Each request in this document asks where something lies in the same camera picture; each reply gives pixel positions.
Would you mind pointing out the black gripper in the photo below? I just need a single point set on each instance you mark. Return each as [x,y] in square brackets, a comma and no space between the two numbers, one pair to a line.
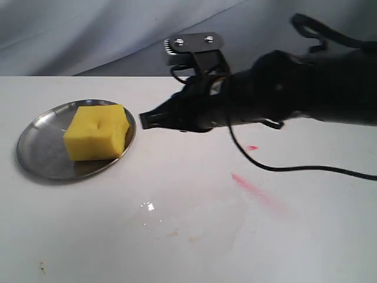
[246,97]

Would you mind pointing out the round steel plate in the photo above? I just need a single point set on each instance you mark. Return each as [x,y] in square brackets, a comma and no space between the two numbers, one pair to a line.
[41,151]

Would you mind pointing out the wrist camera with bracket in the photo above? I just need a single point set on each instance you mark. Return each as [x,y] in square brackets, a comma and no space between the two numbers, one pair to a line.
[200,52]

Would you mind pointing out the yellow sponge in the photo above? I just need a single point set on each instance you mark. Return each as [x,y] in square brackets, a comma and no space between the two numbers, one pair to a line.
[97,133]

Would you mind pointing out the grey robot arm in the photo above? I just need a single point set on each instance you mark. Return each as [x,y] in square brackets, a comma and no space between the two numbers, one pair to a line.
[339,90]

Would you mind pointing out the white backdrop cloth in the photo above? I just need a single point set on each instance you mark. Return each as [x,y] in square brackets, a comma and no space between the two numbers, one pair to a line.
[124,38]

